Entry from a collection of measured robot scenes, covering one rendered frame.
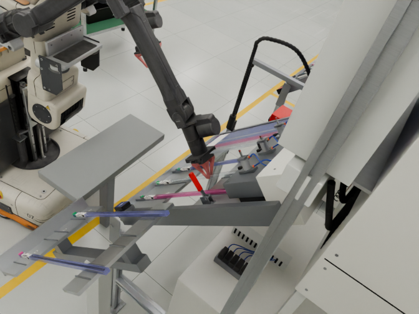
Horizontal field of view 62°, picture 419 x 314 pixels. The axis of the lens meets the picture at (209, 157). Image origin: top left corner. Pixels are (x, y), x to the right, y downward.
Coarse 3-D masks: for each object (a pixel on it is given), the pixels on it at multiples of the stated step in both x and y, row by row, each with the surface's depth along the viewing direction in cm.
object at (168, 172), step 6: (210, 138) 171; (186, 156) 158; (180, 162) 155; (174, 168) 152; (162, 174) 148; (168, 174) 150; (156, 180) 144; (162, 180) 147; (150, 186) 142; (138, 192) 139; (144, 192) 140; (132, 198) 135; (138, 198) 137
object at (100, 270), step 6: (30, 258) 105; (36, 258) 101; (42, 258) 99; (48, 258) 98; (54, 258) 96; (54, 264) 94; (60, 264) 91; (66, 264) 89; (72, 264) 87; (78, 264) 86; (84, 264) 84; (90, 264) 83; (84, 270) 83; (90, 270) 81; (96, 270) 79; (102, 270) 77; (108, 270) 78
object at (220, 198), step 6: (252, 150) 132; (240, 162) 125; (234, 168) 122; (222, 180) 116; (216, 186) 113; (222, 186) 111; (216, 198) 104; (222, 198) 102; (228, 198) 100; (234, 198) 98; (198, 204) 106
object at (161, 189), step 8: (224, 152) 148; (168, 176) 149; (176, 176) 144; (184, 176) 139; (160, 184) 141; (168, 184) 138; (176, 184) 134; (184, 184) 130; (152, 192) 138; (160, 192) 134; (168, 192) 129; (176, 192) 127; (136, 200) 136; (144, 200) 132; (152, 200) 129; (160, 200) 125; (168, 200) 124
